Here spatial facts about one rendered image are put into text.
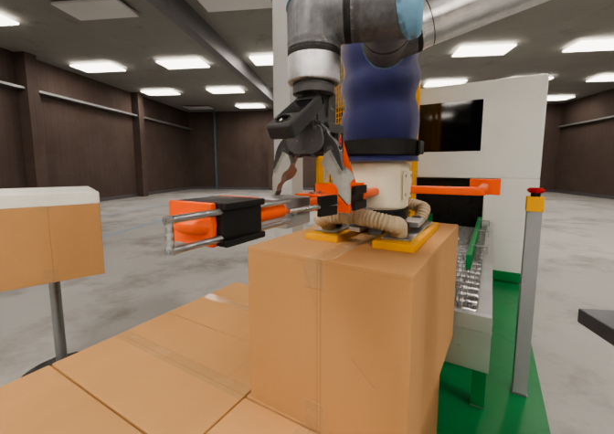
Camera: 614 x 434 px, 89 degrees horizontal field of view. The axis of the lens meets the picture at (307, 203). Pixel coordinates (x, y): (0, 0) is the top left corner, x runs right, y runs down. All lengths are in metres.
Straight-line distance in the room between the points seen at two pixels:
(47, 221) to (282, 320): 1.28
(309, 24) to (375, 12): 0.10
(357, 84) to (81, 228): 1.41
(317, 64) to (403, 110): 0.37
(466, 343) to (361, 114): 0.93
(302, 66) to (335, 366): 0.59
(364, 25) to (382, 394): 0.66
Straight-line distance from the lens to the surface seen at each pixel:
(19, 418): 1.13
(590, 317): 1.15
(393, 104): 0.84
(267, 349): 0.85
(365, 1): 0.56
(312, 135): 0.52
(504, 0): 0.74
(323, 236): 0.82
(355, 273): 0.64
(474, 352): 1.40
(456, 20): 0.71
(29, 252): 1.81
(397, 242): 0.76
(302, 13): 0.57
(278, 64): 2.46
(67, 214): 1.78
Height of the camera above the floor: 1.14
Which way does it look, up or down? 7 degrees down
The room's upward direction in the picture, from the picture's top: straight up
